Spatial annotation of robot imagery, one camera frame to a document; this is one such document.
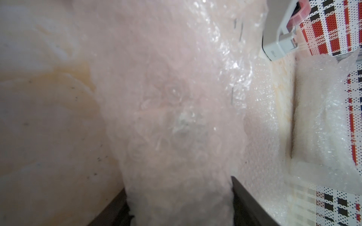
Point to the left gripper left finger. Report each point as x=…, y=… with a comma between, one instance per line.
x=117, y=213

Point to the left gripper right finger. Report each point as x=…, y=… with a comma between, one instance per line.
x=247, y=211

